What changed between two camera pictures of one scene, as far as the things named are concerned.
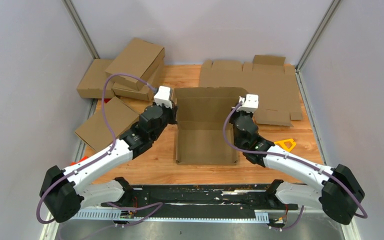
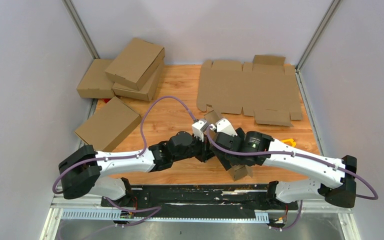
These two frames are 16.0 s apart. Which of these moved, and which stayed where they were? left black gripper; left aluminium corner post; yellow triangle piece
Moved: left black gripper
Stayed: yellow triangle piece; left aluminium corner post
